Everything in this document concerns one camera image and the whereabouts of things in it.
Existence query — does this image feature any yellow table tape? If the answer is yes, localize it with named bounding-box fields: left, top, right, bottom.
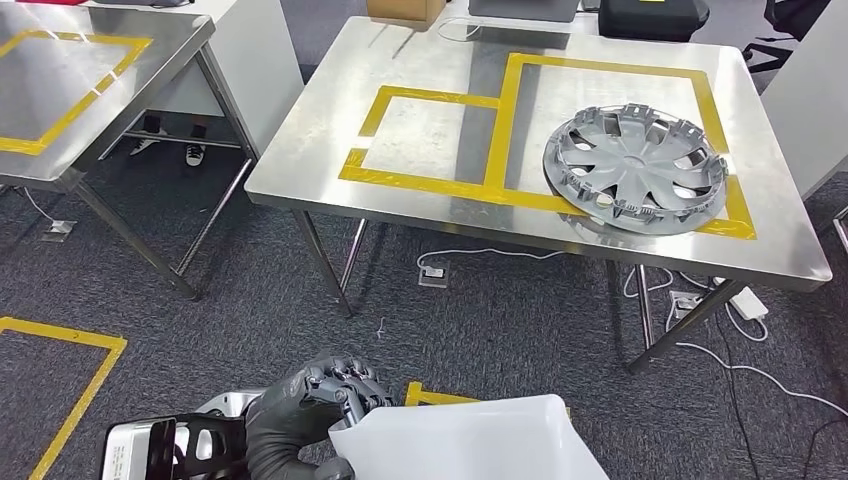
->
left=0, top=29, right=154, bottom=157

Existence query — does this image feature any grey laptop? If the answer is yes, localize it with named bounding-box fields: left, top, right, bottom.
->
left=468, top=0, right=581, bottom=24

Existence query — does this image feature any white power strip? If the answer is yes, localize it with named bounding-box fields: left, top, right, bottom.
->
left=712, top=278, right=770, bottom=321

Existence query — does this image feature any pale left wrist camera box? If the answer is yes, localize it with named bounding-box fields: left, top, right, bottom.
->
left=99, top=418, right=177, bottom=480

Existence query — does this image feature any steel workbench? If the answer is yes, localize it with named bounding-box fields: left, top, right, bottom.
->
left=245, top=16, right=834, bottom=376

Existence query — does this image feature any thin black floor cable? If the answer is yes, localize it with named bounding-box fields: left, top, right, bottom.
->
left=715, top=311, right=763, bottom=480

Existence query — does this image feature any metal floor socket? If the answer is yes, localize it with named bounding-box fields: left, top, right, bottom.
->
left=669, top=290, right=704, bottom=323
left=40, top=219, right=77, bottom=243
left=418, top=259, right=450, bottom=289

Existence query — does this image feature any steel table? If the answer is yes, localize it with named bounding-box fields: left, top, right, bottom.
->
left=0, top=0, right=256, bottom=301

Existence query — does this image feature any yellow floor tape outline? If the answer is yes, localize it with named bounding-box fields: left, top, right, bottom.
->
left=0, top=316, right=128, bottom=480
left=404, top=382, right=571, bottom=419

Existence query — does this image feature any white curved plastic part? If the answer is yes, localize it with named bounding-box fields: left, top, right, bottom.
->
left=329, top=394, right=611, bottom=480

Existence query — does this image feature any white cabinet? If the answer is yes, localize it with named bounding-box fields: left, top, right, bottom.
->
left=761, top=0, right=848, bottom=200
left=148, top=0, right=306, bottom=160

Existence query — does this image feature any person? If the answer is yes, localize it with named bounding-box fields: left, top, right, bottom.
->
left=129, top=115, right=207, bottom=167

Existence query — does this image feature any black camera bracket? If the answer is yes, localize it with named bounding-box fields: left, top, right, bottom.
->
left=148, top=413, right=250, bottom=480

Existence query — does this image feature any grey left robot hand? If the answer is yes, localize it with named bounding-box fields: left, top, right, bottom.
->
left=243, top=354, right=397, bottom=480

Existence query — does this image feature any black office chair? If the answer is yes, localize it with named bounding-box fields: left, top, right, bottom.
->
left=741, top=0, right=833, bottom=74

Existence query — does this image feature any silver wheel cover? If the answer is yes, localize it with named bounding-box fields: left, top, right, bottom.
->
left=543, top=103, right=730, bottom=236

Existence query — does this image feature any black zip case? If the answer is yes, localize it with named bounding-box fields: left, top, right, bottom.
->
left=598, top=0, right=710, bottom=42

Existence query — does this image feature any cardboard box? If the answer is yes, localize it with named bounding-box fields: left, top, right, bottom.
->
left=366, top=0, right=446, bottom=28

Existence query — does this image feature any yellow workbench tape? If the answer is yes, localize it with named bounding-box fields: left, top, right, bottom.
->
left=337, top=52, right=758, bottom=241

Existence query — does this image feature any white cable loop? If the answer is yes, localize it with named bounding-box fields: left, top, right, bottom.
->
left=437, top=16, right=492, bottom=44

